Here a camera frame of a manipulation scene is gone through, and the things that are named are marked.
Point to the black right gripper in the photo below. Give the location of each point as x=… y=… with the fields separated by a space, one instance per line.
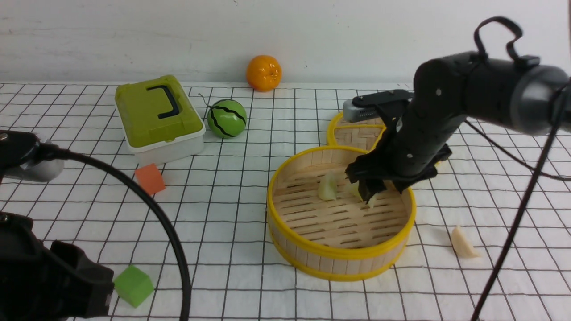
x=414 y=140

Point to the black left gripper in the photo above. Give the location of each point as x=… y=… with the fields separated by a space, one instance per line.
x=48 y=284

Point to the pale green dumpling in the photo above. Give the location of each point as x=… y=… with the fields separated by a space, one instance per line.
x=353 y=189

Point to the light green dumpling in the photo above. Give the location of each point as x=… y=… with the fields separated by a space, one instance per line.
x=327 y=189

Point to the white dumpling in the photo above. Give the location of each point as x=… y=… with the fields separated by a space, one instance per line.
x=462 y=245

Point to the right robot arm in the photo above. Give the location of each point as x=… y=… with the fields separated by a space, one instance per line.
x=520 y=95

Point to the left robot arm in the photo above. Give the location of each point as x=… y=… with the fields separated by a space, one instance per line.
x=17 y=148

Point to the woven bamboo steamer lid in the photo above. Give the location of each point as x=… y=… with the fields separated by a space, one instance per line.
x=363 y=135

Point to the bamboo steamer tray yellow rims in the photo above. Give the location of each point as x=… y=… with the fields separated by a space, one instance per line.
x=341 y=240

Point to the green cube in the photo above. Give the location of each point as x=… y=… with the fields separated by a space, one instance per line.
x=133 y=286

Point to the orange cube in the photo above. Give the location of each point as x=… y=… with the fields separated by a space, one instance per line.
x=150 y=179

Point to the orange fruit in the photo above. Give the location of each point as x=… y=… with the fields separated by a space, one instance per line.
x=264 y=73

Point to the green watermelon ball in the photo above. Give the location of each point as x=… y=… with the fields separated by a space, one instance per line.
x=227 y=118

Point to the green lidded white box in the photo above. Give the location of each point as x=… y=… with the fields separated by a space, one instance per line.
x=158 y=120

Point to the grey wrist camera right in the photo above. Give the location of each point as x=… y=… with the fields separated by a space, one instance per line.
x=361 y=111

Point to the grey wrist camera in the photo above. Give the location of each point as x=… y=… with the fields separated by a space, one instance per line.
x=35 y=170
x=361 y=111

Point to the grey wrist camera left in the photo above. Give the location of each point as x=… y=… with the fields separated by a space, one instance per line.
x=35 y=170

